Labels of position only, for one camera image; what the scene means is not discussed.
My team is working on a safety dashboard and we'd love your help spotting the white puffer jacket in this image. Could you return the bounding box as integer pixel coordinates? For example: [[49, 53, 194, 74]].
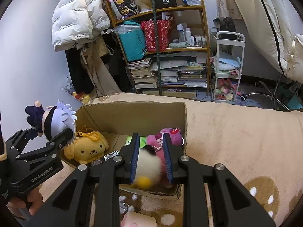
[[52, 0, 110, 52]]

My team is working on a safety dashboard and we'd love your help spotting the wooden bookshelf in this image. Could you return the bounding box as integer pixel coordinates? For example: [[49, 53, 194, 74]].
[[107, 0, 210, 94]]

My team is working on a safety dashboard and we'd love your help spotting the beige trench coat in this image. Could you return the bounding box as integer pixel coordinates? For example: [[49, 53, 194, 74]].
[[80, 36, 121, 98]]

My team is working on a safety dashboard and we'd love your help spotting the open cardboard box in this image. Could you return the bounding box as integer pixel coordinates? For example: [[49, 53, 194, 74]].
[[59, 100, 188, 201]]

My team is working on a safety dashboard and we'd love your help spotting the person's left hand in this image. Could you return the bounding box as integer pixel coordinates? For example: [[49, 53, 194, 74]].
[[7, 187, 43, 219]]

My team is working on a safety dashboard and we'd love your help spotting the red patterned gift bag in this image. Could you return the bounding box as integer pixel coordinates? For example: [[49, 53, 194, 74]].
[[141, 19, 174, 52]]

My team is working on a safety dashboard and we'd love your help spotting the pink bear plush toy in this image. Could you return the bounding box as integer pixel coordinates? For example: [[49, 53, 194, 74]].
[[145, 127, 185, 168]]

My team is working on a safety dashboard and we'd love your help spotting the plastic bag of toys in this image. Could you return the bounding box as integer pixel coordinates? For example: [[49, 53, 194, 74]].
[[62, 76, 91, 104]]

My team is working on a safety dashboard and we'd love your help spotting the teal bag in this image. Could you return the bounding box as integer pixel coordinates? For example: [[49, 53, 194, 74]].
[[111, 21, 147, 61]]

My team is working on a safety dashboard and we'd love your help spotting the white fluffy ball plush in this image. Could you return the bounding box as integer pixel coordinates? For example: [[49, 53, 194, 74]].
[[133, 145, 162, 190]]

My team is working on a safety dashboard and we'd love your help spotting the beige patterned plush blanket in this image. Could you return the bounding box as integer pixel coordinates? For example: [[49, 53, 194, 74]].
[[38, 92, 303, 227]]

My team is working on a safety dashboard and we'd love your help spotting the white rolling cart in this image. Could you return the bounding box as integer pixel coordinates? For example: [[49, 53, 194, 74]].
[[210, 31, 245, 103]]

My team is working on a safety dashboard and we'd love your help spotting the pink swirl roll squishy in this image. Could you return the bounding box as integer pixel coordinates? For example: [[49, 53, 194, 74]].
[[121, 212, 157, 227]]

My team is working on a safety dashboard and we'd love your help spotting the white-haired purple doll plush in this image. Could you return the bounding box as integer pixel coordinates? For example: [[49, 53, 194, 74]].
[[25, 100, 77, 143]]

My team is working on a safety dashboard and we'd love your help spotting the yellow dog plush toy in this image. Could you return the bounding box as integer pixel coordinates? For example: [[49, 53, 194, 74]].
[[64, 131, 109, 164]]

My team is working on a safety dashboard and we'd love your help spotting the green tissue pack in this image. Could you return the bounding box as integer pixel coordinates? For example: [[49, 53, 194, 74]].
[[125, 136, 147, 148]]

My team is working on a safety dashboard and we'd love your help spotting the stack of books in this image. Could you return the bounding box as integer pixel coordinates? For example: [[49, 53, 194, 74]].
[[127, 58, 158, 89]]

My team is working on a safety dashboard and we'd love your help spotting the green pole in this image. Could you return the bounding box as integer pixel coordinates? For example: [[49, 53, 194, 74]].
[[151, 0, 162, 96]]

